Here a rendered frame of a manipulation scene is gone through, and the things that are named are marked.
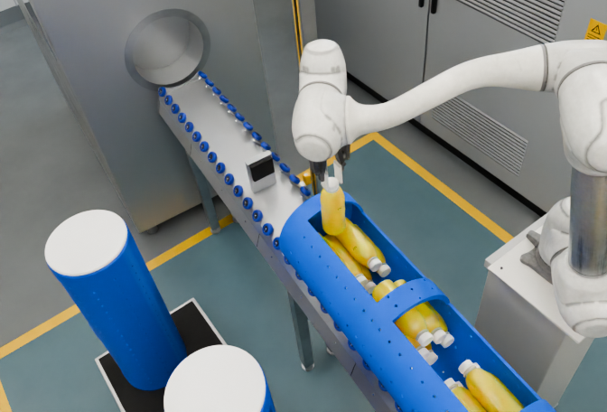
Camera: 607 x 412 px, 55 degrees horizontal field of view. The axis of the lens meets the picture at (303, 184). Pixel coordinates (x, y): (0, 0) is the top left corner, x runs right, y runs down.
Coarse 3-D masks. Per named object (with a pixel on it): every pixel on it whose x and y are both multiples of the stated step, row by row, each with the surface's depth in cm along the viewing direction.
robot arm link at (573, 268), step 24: (576, 72) 115; (600, 72) 112; (576, 96) 112; (600, 96) 108; (576, 120) 110; (600, 120) 106; (576, 144) 110; (600, 144) 105; (576, 168) 119; (600, 168) 109; (576, 192) 126; (600, 192) 122; (576, 216) 131; (600, 216) 127; (576, 240) 137; (600, 240) 133; (552, 264) 162; (576, 264) 143; (600, 264) 139; (576, 288) 145; (600, 288) 143; (576, 312) 147; (600, 312) 144; (600, 336) 150
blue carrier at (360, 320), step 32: (288, 224) 177; (320, 224) 187; (288, 256) 179; (320, 256) 167; (320, 288) 166; (352, 288) 157; (416, 288) 153; (352, 320) 156; (384, 320) 149; (448, 320) 165; (384, 352) 148; (416, 352) 142; (448, 352) 165; (480, 352) 158; (384, 384) 151; (416, 384) 140; (512, 384) 150
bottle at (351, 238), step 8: (352, 224) 182; (344, 232) 180; (352, 232) 179; (360, 232) 180; (344, 240) 179; (352, 240) 177; (360, 240) 176; (368, 240) 178; (352, 248) 176; (360, 248) 175; (368, 248) 174; (352, 256) 177; (360, 256) 174; (368, 256) 174; (376, 256) 175; (368, 264) 174
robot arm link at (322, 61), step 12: (312, 48) 127; (324, 48) 127; (336, 48) 127; (312, 60) 127; (324, 60) 126; (336, 60) 127; (300, 72) 131; (312, 72) 128; (324, 72) 127; (336, 72) 128; (300, 84) 130; (336, 84) 127
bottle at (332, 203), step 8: (328, 192) 161; (336, 192) 161; (320, 200) 165; (328, 200) 162; (336, 200) 162; (344, 200) 165; (328, 208) 163; (336, 208) 163; (344, 208) 167; (328, 216) 166; (336, 216) 166; (344, 216) 169; (328, 224) 169; (336, 224) 168; (344, 224) 171; (328, 232) 172; (336, 232) 171
